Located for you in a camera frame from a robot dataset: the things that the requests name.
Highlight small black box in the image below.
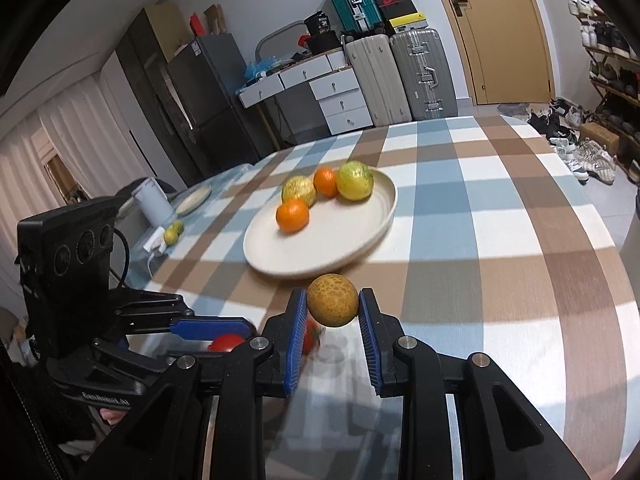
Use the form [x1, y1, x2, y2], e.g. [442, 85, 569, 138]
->
[304, 11, 333, 36]

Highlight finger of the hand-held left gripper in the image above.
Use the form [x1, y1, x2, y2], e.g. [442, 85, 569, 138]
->
[115, 297, 254, 340]
[92, 341, 177, 363]

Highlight white kettle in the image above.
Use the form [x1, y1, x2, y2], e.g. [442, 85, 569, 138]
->
[131, 177, 173, 226]

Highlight yellow-green citrus fruit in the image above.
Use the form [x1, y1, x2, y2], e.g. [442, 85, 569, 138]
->
[336, 161, 375, 202]

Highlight white charger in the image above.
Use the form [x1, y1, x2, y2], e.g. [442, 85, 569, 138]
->
[142, 227, 168, 256]

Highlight small cream plate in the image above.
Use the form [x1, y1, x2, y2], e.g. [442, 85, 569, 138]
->
[175, 186, 212, 216]

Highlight grey door mat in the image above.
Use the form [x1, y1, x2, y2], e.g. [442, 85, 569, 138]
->
[497, 102, 531, 121]

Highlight beige suitcase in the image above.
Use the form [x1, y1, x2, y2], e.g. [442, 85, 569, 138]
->
[345, 35, 413, 128]

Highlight large cream plate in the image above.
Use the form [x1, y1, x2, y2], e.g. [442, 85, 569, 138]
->
[243, 167, 398, 281]

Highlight large black box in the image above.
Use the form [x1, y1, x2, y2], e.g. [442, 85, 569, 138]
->
[307, 32, 343, 56]

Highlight green mottled guava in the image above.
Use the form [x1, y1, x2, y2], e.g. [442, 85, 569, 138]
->
[281, 176, 318, 208]

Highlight grey fridge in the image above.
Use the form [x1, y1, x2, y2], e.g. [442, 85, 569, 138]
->
[167, 34, 261, 171]

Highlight brown flat box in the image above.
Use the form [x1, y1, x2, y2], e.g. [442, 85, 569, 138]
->
[205, 4, 226, 36]

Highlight silver suitcase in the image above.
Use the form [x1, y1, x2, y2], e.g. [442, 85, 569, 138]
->
[390, 27, 458, 121]

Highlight white curtain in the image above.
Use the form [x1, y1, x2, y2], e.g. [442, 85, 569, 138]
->
[0, 75, 156, 321]

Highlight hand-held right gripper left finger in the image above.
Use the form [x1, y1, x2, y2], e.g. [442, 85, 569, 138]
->
[85, 288, 309, 480]

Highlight wooden shoe rack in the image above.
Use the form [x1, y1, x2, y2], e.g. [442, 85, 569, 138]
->
[567, 0, 640, 161]

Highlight grey arched frame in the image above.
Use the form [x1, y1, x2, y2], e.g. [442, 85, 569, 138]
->
[255, 22, 308, 61]

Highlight red cherry tomato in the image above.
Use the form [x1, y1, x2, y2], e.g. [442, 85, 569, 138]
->
[301, 320, 322, 356]
[208, 333, 248, 353]

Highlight black cable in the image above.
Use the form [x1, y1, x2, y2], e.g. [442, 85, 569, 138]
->
[111, 230, 132, 282]

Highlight teal suitcase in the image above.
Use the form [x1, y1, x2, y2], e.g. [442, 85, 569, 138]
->
[319, 0, 386, 38]

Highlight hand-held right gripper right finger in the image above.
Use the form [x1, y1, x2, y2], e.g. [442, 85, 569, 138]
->
[358, 288, 593, 480]

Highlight brown longan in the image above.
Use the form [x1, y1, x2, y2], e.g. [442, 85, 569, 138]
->
[306, 273, 360, 328]

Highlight orange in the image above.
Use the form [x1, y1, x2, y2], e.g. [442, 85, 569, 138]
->
[313, 167, 340, 198]
[276, 198, 311, 233]

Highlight brown cardboard box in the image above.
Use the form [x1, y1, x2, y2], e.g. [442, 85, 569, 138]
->
[580, 121, 621, 153]

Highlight white drawer unit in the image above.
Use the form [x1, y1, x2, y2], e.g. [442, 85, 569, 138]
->
[310, 77, 375, 136]

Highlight shoe rack with shoes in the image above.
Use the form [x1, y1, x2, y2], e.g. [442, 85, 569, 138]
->
[567, 0, 640, 136]

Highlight tan wooden door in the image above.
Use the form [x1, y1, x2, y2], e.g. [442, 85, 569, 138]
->
[425, 0, 556, 106]

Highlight white desk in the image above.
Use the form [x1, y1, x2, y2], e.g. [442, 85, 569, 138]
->
[237, 52, 358, 108]

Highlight dark tall cabinet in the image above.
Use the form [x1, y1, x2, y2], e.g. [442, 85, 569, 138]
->
[115, 10, 201, 186]

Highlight blue plastic bag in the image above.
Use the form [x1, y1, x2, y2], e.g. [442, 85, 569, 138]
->
[244, 57, 283, 81]

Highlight yellow black shoe box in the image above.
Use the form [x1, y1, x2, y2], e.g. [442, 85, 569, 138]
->
[387, 12, 428, 31]

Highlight scattered loose shoes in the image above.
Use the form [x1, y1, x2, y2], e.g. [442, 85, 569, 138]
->
[525, 97, 640, 186]

